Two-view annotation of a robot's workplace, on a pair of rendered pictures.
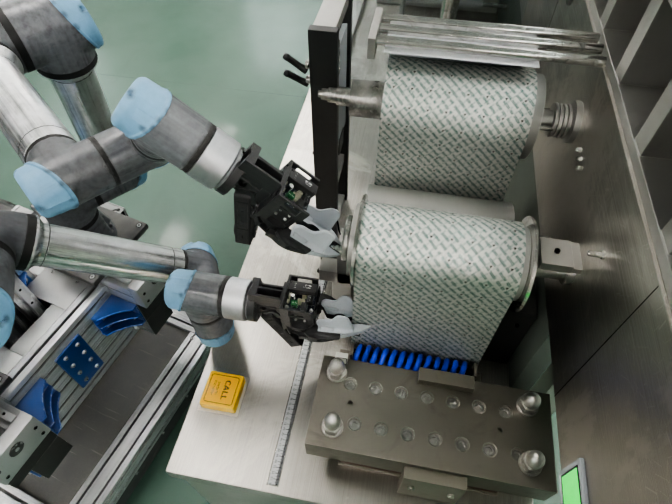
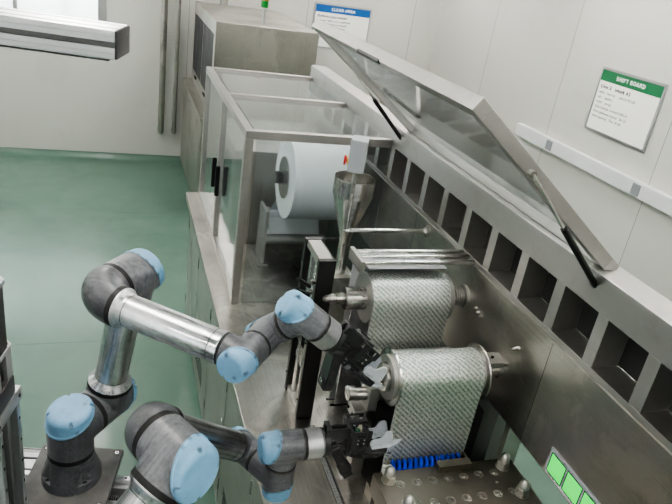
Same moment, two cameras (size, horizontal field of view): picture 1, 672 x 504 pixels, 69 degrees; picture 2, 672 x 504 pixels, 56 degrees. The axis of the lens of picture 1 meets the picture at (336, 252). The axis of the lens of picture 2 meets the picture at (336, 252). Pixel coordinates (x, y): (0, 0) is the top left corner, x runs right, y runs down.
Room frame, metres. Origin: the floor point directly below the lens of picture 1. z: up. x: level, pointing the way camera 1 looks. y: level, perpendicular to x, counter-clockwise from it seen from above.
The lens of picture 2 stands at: (-0.56, 0.82, 2.17)
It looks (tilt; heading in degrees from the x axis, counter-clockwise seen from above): 24 degrees down; 328
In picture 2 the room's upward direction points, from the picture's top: 9 degrees clockwise
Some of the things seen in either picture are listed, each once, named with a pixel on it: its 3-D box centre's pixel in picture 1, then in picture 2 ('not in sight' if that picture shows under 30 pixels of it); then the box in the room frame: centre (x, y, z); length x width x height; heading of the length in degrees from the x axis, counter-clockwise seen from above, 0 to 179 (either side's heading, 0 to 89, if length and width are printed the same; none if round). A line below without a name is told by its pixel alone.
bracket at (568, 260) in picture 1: (560, 254); (493, 359); (0.43, -0.33, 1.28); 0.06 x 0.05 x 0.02; 79
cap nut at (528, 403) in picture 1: (531, 401); (504, 460); (0.30, -0.33, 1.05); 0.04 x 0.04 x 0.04
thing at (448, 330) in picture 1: (420, 328); (430, 430); (0.40, -0.14, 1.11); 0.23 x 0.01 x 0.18; 79
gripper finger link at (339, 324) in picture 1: (343, 323); (387, 439); (0.41, -0.01, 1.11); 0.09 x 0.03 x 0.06; 78
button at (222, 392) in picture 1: (223, 391); not in sight; (0.37, 0.22, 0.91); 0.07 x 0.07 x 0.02; 79
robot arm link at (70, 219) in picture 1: (64, 194); (72, 425); (0.85, 0.67, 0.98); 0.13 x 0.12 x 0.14; 130
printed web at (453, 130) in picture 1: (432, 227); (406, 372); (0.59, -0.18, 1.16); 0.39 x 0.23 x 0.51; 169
